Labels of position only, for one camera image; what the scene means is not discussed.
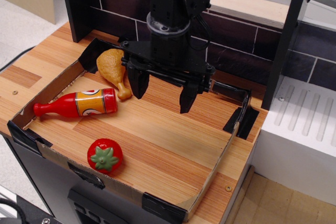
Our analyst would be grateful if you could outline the brass screw right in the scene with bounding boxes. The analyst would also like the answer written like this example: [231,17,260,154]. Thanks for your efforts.
[225,186,232,192]

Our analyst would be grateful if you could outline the cardboard fence with black tape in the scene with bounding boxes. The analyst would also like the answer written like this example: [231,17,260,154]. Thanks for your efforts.
[1,39,265,223]

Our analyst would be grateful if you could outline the red toy strawberry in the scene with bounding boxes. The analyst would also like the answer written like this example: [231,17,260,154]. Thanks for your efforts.
[87,138,123,174]

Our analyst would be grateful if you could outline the black cable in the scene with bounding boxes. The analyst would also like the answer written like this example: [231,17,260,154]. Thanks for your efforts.
[193,14,212,51]

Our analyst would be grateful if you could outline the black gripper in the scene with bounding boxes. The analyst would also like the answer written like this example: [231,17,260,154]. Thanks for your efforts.
[120,31,215,114]

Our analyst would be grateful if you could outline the toy chicken drumstick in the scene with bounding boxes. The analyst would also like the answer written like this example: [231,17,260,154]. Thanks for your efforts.
[96,49,132,100]

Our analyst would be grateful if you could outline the white toy sink unit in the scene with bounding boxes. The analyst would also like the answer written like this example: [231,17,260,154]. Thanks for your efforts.
[252,0,335,204]

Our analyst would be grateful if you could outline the red hot sauce bottle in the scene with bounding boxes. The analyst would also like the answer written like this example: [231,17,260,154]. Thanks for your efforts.
[33,88,118,118]

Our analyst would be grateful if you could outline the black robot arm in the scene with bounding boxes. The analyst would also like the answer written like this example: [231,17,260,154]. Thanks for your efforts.
[120,0,215,113]

